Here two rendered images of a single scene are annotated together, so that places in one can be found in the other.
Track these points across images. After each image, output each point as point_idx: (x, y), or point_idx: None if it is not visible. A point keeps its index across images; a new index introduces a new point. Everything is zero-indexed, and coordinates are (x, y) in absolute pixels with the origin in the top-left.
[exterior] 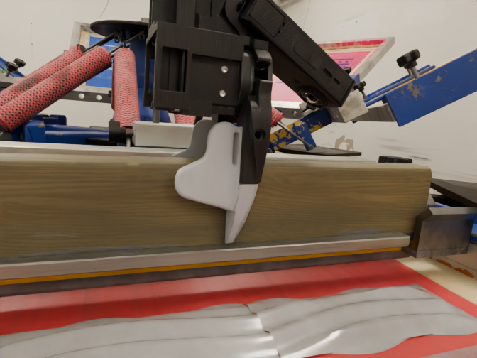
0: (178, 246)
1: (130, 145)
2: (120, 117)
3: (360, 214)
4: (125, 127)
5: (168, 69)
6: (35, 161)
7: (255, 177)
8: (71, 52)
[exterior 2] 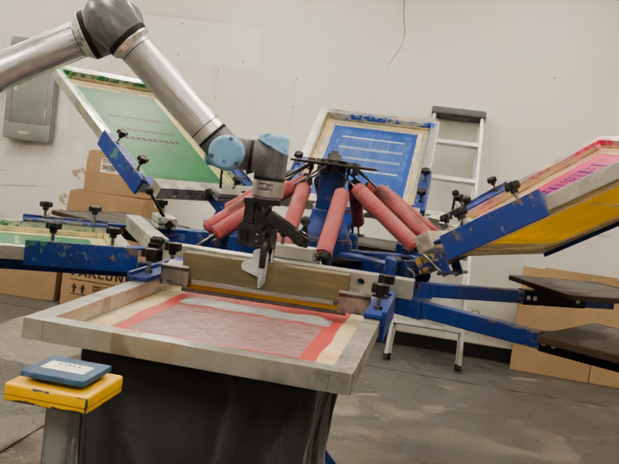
0: (243, 286)
1: None
2: (279, 237)
3: (313, 288)
4: None
5: (242, 233)
6: (208, 255)
7: (262, 266)
8: None
